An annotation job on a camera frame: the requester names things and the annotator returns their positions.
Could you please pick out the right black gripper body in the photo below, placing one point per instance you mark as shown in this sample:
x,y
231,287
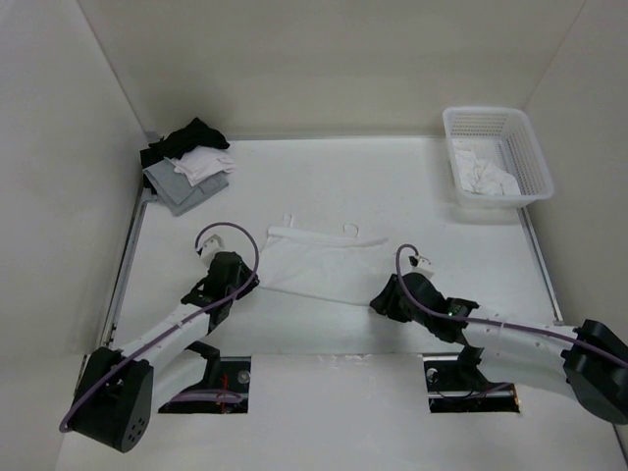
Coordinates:
x,y
392,304

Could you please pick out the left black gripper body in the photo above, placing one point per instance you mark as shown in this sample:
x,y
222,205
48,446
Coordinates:
x,y
243,279

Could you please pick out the white tank top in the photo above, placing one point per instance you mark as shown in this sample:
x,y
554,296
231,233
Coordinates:
x,y
348,269

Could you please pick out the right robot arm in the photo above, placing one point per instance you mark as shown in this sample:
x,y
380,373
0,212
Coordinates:
x,y
587,363

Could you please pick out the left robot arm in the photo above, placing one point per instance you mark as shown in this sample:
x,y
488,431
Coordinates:
x,y
121,388

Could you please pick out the grey folded tank top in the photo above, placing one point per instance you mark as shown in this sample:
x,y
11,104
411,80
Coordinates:
x,y
174,190

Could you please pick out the black folded tank top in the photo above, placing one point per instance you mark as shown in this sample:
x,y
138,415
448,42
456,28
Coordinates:
x,y
177,143

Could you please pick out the white tank tops in basket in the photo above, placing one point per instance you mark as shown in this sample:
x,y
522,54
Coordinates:
x,y
481,168

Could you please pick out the white plastic basket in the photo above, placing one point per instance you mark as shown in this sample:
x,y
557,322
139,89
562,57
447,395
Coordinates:
x,y
522,155

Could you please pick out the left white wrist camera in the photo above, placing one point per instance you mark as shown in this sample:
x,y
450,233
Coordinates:
x,y
213,245

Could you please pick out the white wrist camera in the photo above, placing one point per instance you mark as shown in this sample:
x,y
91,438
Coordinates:
x,y
213,245
421,265

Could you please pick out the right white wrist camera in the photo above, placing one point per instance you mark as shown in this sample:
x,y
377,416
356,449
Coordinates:
x,y
421,265

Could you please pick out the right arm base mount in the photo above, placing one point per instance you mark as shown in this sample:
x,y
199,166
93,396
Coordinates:
x,y
455,385

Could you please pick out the metal table frame rail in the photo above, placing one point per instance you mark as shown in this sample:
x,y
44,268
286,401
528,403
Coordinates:
x,y
108,318

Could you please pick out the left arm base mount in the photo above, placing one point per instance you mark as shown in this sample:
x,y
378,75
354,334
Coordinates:
x,y
223,387

